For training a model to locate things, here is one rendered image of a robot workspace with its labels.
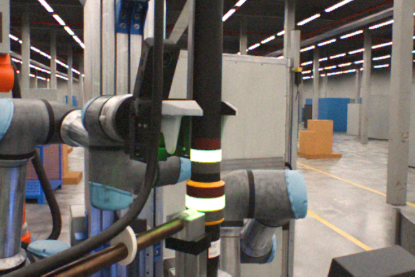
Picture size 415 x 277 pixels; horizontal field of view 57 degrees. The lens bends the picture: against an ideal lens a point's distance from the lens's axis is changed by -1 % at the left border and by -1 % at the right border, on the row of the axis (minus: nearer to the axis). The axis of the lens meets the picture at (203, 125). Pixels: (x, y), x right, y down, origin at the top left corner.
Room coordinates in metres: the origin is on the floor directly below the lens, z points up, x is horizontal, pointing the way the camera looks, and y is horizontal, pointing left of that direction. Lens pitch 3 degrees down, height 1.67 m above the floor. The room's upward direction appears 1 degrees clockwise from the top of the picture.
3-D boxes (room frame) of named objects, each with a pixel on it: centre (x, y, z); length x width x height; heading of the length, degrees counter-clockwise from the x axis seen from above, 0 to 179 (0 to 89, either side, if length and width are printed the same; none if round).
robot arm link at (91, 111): (0.66, 0.16, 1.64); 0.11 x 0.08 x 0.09; 35
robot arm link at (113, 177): (0.67, 0.15, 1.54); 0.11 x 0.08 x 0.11; 140
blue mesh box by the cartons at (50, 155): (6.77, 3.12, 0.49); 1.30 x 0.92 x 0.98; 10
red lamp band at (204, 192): (0.43, 0.00, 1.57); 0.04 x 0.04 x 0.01
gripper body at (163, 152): (0.53, 0.07, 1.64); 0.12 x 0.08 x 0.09; 35
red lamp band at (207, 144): (0.43, 0.00, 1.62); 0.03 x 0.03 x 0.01
